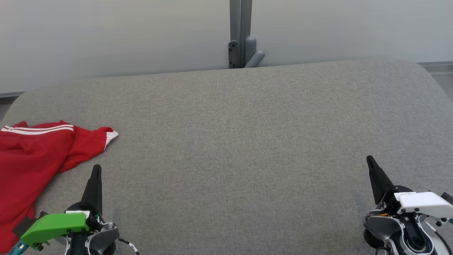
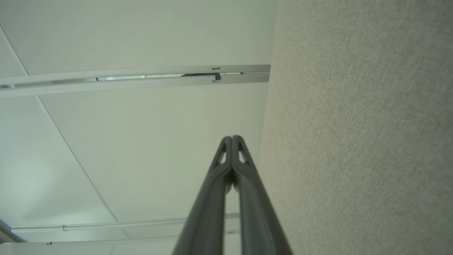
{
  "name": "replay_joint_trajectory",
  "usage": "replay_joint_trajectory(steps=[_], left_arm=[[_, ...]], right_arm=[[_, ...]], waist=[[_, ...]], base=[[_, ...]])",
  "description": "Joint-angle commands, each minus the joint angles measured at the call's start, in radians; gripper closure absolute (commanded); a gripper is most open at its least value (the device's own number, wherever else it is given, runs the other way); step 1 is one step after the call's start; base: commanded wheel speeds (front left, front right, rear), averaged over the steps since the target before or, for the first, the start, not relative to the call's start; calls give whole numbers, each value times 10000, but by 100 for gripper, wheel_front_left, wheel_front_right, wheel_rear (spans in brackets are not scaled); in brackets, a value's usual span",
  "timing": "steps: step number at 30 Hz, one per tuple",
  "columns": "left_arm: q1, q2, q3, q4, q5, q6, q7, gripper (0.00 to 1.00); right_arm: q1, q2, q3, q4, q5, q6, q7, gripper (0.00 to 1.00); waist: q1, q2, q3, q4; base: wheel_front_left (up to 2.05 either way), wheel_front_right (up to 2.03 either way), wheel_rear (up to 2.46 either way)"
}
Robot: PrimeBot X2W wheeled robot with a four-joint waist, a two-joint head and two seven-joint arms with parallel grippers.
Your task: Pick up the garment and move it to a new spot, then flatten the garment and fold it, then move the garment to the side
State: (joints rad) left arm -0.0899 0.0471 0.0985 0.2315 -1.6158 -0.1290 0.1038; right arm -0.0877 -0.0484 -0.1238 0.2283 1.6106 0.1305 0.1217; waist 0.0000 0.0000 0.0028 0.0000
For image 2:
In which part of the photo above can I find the white metal panel rail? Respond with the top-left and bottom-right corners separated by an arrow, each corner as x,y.
0,65 -> 271,98
0,212 -> 241,247

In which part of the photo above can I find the grey fabric sofa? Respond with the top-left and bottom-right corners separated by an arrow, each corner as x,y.
258,0 -> 453,255

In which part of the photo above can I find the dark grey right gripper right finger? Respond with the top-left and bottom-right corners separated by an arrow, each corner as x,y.
232,135 -> 293,255

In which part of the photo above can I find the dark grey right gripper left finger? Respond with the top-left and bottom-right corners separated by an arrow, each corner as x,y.
172,136 -> 233,255

